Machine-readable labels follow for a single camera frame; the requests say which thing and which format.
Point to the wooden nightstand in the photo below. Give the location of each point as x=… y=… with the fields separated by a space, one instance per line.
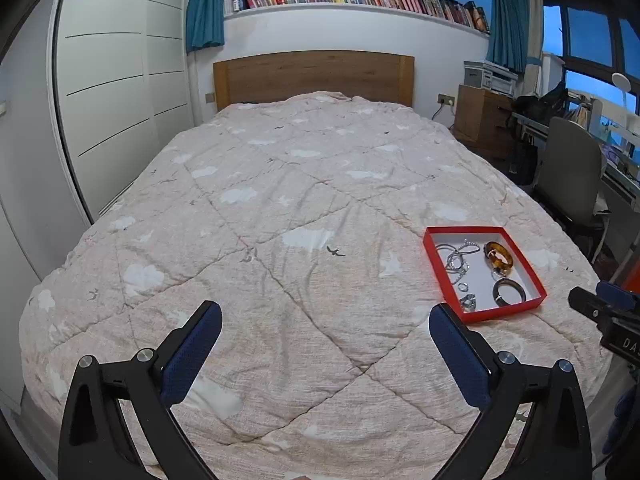
x=482 y=115

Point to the white printer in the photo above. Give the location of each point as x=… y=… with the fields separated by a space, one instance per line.
x=487 y=77

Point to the thin grey metal bangle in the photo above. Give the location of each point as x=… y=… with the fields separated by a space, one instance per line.
x=495 y=292

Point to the grey office chair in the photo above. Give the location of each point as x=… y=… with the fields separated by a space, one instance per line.
x=570 y=165

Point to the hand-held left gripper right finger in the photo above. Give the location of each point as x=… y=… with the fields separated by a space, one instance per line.
x=457 y=355

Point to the window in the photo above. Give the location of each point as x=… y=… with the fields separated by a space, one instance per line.
x=590 y=35

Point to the black bag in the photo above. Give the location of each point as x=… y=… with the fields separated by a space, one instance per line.
x=540 y=105

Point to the pink cloud print quilt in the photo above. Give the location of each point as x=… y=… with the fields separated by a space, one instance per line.
x=300 y=185

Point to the wooden headboard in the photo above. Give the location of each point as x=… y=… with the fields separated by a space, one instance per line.
x=310 y=75

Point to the white wardrobe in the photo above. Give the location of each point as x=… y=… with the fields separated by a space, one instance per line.
x=110 y=60

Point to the person's right hand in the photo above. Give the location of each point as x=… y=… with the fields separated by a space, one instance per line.
x=625 y=415

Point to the teal curtain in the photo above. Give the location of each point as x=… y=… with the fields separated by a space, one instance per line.
x=205 y=5
x=507 y=25

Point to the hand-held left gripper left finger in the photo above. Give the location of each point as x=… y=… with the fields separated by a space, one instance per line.
x=192 y=355

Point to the red jewelry box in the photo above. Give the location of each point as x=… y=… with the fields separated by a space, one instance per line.
x=525 y=272

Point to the amber bangle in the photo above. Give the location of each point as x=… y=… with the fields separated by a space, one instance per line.
x=502 y=263

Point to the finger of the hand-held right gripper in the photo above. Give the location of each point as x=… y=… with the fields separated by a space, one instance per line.
x=617 y=296
x=587 y=302

